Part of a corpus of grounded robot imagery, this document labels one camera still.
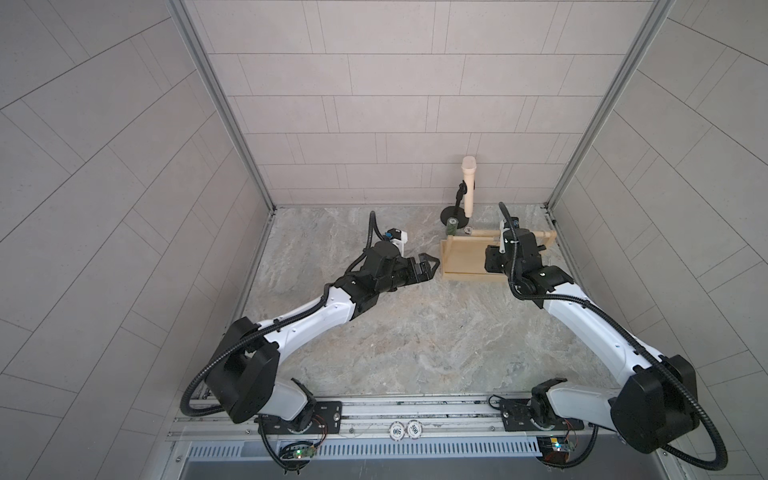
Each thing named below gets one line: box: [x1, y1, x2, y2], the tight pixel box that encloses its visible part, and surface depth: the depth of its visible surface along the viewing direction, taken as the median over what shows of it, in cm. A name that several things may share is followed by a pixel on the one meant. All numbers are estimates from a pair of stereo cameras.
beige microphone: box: [461, 155, 477, 219], surface depth 97 cm
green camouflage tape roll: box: [447, 217, 459, 236], surface depth 107 cm
